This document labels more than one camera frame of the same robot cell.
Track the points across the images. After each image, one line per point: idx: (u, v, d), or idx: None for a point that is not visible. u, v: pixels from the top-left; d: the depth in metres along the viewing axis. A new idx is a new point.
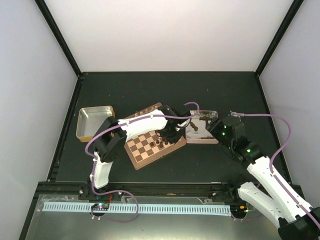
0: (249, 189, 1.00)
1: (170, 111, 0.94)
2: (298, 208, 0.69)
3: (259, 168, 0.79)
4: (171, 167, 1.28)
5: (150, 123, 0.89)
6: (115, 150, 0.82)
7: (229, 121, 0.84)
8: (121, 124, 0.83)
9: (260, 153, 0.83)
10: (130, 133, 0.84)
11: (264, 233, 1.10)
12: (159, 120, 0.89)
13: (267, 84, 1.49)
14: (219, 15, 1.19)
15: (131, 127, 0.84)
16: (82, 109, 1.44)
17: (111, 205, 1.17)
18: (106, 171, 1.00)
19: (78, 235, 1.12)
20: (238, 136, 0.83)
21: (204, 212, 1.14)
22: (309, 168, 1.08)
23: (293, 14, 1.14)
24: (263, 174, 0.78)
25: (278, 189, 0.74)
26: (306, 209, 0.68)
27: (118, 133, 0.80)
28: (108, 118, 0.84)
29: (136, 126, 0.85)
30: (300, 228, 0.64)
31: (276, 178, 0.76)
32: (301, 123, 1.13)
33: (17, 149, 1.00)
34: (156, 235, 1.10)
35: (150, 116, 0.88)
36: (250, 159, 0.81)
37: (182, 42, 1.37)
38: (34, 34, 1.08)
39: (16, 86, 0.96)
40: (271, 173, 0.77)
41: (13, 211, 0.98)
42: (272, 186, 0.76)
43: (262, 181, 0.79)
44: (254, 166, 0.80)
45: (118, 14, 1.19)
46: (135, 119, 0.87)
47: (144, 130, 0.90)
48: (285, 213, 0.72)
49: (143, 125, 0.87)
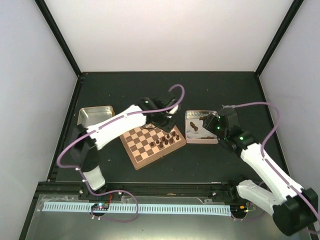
0: (248, 185, 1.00)
1: (149, 103, 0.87)
2: (289, 189, 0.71)
3: (252, 153, 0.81)
4: (171, 167, 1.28)
5: (125, 124, 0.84)
6: (89, 157, 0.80)
7: (223, 111, 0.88)
8: (90, 132, 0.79)
9: (252, 141, 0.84)
10: (102, 141, 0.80)
11: (264, 233, 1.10)
12: (134, 118, 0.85)
13: (267, 84, 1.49)
14: (219, 15, 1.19)
15: (101, 133, 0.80)
16: (82, 109, 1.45)
17: (111, 205, 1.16)
18: (97, 176, 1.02)
19: (78, 235, 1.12)
20: (232, 125, 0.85)
21: (204, 212, 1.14)
22: (309, 168, 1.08)
23: (293, 14, 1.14)
24: (255, 159, 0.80)
25: (270, 173, 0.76)
26: (297, 189, 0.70)
27: (88, 142, 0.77)
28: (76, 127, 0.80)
29: (107, 131, 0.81)
30: (292, 209, 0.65)
31: (268, 163, 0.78)
32: (301, 123, 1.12)
33: (17, 149, 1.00)
34: (156, 235, 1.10)
35: (123, 117, 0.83)
36: (242, 145, 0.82)
37: (182, 42, 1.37)
38: (34, 34, 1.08)
39: (16, 86, 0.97)
40: (262, 157, 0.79)
41: (13, 211, 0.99)
42: (265, 170, 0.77)
43: (255, 167, 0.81)
44: (246, 152, 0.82)
45: (118, 14, 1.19)
46: (105, 123, 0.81)
47: (120, 132, 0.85)
48: (277, 195, 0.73)
49: (117, 127, 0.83)
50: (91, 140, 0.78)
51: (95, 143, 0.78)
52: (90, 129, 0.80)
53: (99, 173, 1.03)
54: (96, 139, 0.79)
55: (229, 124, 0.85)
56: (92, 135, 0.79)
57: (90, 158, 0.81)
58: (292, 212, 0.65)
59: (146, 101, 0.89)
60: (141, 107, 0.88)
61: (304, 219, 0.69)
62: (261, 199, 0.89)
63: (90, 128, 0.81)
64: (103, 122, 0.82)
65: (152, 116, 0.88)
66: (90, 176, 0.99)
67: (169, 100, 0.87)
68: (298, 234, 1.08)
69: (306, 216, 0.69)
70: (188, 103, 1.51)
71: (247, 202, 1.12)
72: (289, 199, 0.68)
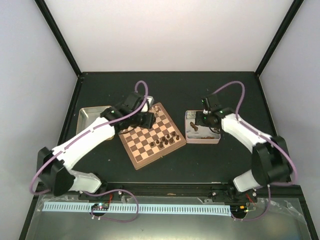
0: (238, 177, 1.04)
1: (116, 112, 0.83)
2: (260, 138, 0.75)
3: (227, 120, 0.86)
4: (171, 167, 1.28)
5: (93, 139, 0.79)
6: (60, 182, 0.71)
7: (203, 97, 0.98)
8: (56, 154, 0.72)
9: (229, 111, 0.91)
10: (69, 162, 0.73)
11: (264, 233, 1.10)
12: (102, 130, 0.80)
13: (267, 84, 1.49)
14: (218, 15, 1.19)
15: (68, 154, 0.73)
16: (82, 109, 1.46)
17: (111, 205, 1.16)
18: (87, 182, 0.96)
19: (78, 235, 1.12)
20: (211, 104, 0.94)
21: (204, 212, 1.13)
22: (308, 168, 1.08)
23: (293, 14, 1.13)
24: (230, 123, 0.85)
25: (243, 130, 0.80)
26: (266, 136, 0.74)
27: (56, 165, 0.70)
28: (39, 151, 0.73)
29: (74, 150, 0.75)
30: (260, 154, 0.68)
31: (241, 123, 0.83)
32: (301, 124, 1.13)
33: (17, 149, 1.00)
34: (156, 235, 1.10)
35: (90, 131, 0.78)
36: (220, 115, 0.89)
37: (182, 42, 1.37)
38: (34, 34, 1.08)
39: (16, 86, 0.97)
40: (237, 120, 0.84)
41: (13, 211, 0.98)
42: (239, 129, 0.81)
43: (233, 131, 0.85)
44: (224, 120, 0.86)
45: (118, 14, 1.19)
46: (71, 142, 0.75)
47: (89, 148, 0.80)
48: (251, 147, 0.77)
49: (84, 144, 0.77)
50: (59, 163, 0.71)
51: (64, 164, 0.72)
52: (55, 151, 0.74)
53: (87, 177, 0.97)
54: (64, 160, 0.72)
55: (208, 103, 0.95)
56: (59, 157, 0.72)
57: (62, 183, 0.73)
58: (259, 154, 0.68)
59: (111, 110, 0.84)
60: (106, 117, 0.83)
61: (279, 169, 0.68)
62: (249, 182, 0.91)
63: (55, 150, 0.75)
64: (68, 141, 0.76)
65: (120, 124, 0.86)
66: (82, 187, 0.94)
67: (135, 103, 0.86)
68: (298, 234, 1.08)
69: (281, 167, 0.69)
70: (188, 103, 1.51)
71: (247, 202, 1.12)
72: (258, 144, 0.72)
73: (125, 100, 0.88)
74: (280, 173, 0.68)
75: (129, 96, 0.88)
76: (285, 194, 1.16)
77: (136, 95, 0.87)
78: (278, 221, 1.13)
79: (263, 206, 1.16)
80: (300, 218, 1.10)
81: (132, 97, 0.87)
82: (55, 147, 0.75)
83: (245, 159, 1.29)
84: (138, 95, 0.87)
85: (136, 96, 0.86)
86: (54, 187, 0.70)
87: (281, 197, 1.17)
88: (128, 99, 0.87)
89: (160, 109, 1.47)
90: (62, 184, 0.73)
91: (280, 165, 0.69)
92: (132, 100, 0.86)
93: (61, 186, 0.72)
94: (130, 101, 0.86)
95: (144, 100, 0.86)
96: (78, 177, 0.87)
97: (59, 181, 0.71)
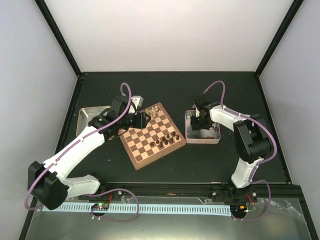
0: (234, 176, 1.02)
1: (103, 120, 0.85)
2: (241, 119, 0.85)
3: (214, 110, 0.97)
4: (171, 167, 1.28)
5: (84, 147, 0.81)
6: (55, 193, 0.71)
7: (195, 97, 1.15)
8: (48, 166, 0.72)
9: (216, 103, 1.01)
10: (62, 172, 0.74)
11: (264, 233, 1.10)
12: (92, 138, 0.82)
13: (267, 84, 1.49)
14: (218, 15, 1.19)
15: (60, 164, 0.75)
16: (82, 109, 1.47)
17: (111, 205, 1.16)
18: (83, 187, 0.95)
19: (78, 235, 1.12)
20: (202, 101, 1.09)
21: (204, 212, 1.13)
22: (308, 168, 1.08)
23: (293, 13, 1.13)
24: (216, 110, 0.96)
25: (227, 115, 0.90)
26: (245, 116, 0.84)
27: (48, 178, 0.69)
28: (29, 166, 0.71)
29: (66, 160, 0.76)
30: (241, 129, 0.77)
31: (226, 109, 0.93)
32: (301, 124, 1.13)
33: (17, 149, 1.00)
34: (156, 235, 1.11)
35: (80, 140, 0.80)
36: (208, 108, 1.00)
37: (182, 42, 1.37)
38: (34, 34, 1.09)
39: (17, 86, 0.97)
40: (222, 108, 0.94)
41: (13, 211, 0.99)
42: (224, 115, 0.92)
43: (220, 118, 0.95)
44: (212, 111, 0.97)
45: (118, 14, 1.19)
46: (62, 153, 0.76)
47: (81, 156, 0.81)
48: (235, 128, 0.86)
49: (76, 153, 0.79)
50: (52, 175, 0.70)
51: (56, 176, 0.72)
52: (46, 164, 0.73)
53: (81, 181, 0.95)
54: (56, 171, 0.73)
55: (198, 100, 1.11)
56: (51, 169, 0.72)
57: (57, 195, 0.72)
58: (240, 129, 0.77)
59: (99, 118, 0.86)
60: (95, 125, 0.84)
61: (259, 144, 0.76)
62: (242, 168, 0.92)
63: (46, 163, 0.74)
64: (59, 152, 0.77)
65: (109, 130, 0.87)
66: (78, 193, 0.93)
67: (120, 107, 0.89)
68: (298, 234, 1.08)
69: (261, 142, 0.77)
70: (188, 103, 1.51)
71: (247, 202, 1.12)
72: (238, 121, 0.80)
73: (111, 106, 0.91)
74: (261, 148, 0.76)
75: (113, 102, 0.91)
76: (285, 194, 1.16)
77: (119, 100, 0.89)
78: (278, 221, 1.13)
79: (262, 206, 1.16)
80: (300, 218, 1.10)
81: (115, 102, 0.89)
82: (46, 160, 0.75)
83: None
84: (122, 99, 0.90)
85: (120, 101, 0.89)
86: (50, 199, 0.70)
87: (281, 197, 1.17)
88: (113, 105, 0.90)
89: (160, 109, 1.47)
90: (57, 196, 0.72)
91: (260, 140, 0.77)
92: (117, 105, 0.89)
93: (56, 197, 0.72)
94: (114, 106, 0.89)
95: (128, 103, 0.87)
96: (73, 186, 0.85)
97: (53, 194, 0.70)
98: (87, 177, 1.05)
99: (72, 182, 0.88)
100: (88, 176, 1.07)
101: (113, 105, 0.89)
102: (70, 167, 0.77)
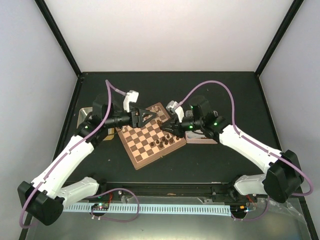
0: (239, 185, 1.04)
1: (89, 127, 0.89)
2: (270, 155, 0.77)
3: (229, 138, 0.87)
4: (171, 167, 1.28)
5: (72, 159, 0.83)
6: (49, 210, 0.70)
7: (195, 100, 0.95)
8: (36, 185, 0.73)
9: (226, 123, 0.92)
10: (52, 190, 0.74)
11: (264, 233, 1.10)
12: (79, 148, 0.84)
13: (267, 84, 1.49)
14: (219, 15, 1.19)
15: (49, 180, 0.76)
16: (82, 109, 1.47)
17: (111, 205, 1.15)
18: (82, 192, 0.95)
19: (78, 235, 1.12)
20: (205, 113, 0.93)
21: (204, 212, 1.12)
22: (307, 168, 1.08)
23: (293, 14, 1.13)
24: (232, 138, 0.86)
25: (254, 152, 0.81)
26: (277, 154, 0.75)
27: (39, 196, 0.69)
28: (18, 187, 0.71)
29: (56, 176, 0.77)
30: (277, 175, 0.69)
31: (244, 138, 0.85)
32: (301, 124, 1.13)
33: (17, 149, 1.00)
34: (156, 235, 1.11)
35: (67, 153, 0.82)
36: (218, 130, 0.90)
37: (182, 41, 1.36)
38: (34, 35, 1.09)
39: (17, 87, 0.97)
40: (239, 135, 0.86)
41: (13, 211, 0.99)
42: (243, 146, 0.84)
43: (235, 147, 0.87)
44: (224, 137, 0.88)
45: (118, 14, 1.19)
46: (50, 170, 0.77)
47: (71, 169, 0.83)
48: (262, 166, 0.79)
49: (65, 167, 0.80)
50: (42, 195, 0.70)
51: (46, 194, 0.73)
52: (35, 183, 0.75)
53: (78, 187, 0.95)
54: (46, 189, 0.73)
55: (203, 111, 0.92)
56: (40, 188, 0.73)
57: (52, 211, 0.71)
58: (278, 177, 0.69)
59: (85, 125, 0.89)
60: (81, 134, 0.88)
61: (291, 182, 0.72)
62: (255, 189, 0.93)
63: (35, 182, 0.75)
64: (47, 170, 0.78)
65: (97, 136, 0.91)
66: (78, 199, 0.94)
67: (102, 111, 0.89)
68: (298, 234, 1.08)
69: (292, 178, 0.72)
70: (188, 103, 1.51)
71: (246, 202, 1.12)
72: (272, 166, 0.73)
73: (92, 110, 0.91)
74: (294, 185, 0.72)
75: (93, 106, 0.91)
76: None
77: (99, 103, 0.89)
78: (278, 221, 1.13)
79: (263, 206, 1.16)
80: (300, 218, 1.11)
81: (96, 106, 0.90)
82: (34, 180, 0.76)
83: (245, 159, 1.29)
84: (102, 101, 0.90)
85: (100, 104, 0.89)
86: (45, 214, 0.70)
87: None
88: (94, 109, 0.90)
89: (160, 109, 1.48)
90: (53, 211, 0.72)
91: (292, 177, 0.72)
92: (97, 109, 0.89)
93: (51, 213, 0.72)
94: (96, 110, 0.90)
95: (108, 103, 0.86)
96: (68, 196, 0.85)
97: (47, 210, 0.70)
98: (84, 181, 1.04)
99: (68, 191, 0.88)
100: (85, 180, 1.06)
101: (95, 110, 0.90)
102: (60, 182, 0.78)
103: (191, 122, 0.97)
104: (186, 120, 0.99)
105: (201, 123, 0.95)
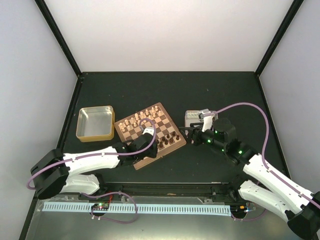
0: (250, 188, 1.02)
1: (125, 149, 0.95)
2: (301, 197, 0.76)
3: (254, 166, 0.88)
4: (171, 167, 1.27)
5: (100, 161, 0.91)
6: (59, 184, 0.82)
7: (221, 127, 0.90)
8: (66, 159, 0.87)
9: (251, 152, 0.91)
10: (72, 171, 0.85)
11: (264, 233, 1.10)
12: (110, 157, 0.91)
13: (267, 85, 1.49)
14: (218, 15, 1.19)
15: (76, 163, 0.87)
16: (82, 109, 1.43)
17: (111, 205, 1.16)
18: (80, 186, 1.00)
19: (78, 235, 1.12)
20: (230, 140, 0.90)
21: (204, 212, 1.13)
22: (308, 168, 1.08)
23: (293, 14, 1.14)
24: (259, 171, 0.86)
25: (279, 186, 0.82)
26: (308, 197, 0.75)
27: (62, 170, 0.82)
28: (52, 151, 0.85)
29: (82, 163, 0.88)
30: (307, 217, 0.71)
31: (272, 173, 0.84)
32: (301, 125, 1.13)
33: (18, 150, 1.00)
34: (156, 236, 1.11)
35: (100, 154, 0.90)
36: (242, 159, 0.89)
37: (182, 42, 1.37)
38: (34, 35, 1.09)
39: (18, 86, 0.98)
40: (267, 169, 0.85)
41: (13, 210, 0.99)
42: (269, 180, 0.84)
43: (259, 177, 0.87)
44: (249, 166, 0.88)
45: (118, 15, 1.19)
46: (83, 155, 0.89)
47: (95, 166, 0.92)
48: (290, 204, 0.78)
49: (92, 161, 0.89)
50: (65, 168, 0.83)
51: (68, 170, 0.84)
52: (66, 156, 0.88)
53: (81, 180, 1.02)
54: (70, 167, 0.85)
55: (228, 139, 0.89)
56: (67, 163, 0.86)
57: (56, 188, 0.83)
58: (309, 220, 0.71)
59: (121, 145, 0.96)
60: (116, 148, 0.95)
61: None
62: (265, 200, 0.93)
63: (66, 155, 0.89)
64: (80, 153, 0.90)
65: (124, 160, 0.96)
66: (75, 191, 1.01)
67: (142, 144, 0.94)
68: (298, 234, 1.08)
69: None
70: (193, 105, 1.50)
71: (247, 202, 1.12)
72: (304, 209, 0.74)
73: (135, 139, 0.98)
74: None
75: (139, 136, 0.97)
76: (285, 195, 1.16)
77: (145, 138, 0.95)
78: (278, 221, 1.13)
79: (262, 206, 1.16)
80: None
81: (141, 139, 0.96)
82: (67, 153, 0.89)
83: None
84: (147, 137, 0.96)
85: (144, 139, 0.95)
86: (54, 185, 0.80)
87: None
88: (137, 139, 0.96)
89: (160, 109, 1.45)
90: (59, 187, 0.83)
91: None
92: (140, 141, 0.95)
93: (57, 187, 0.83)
94: (138, 141, 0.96)
95: (150, 143, 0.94)
96: (69, 183, 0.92)
97: (58, 183, 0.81)
98: (89, 178, 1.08)
99: (71, 180, 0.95)
100: (90, 177, 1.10)
101: (138, 140, 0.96)
102: (81, 170, 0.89)
103: (209, 137, 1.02)
104: (208, 134, 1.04)
105: (225, 149, 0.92)
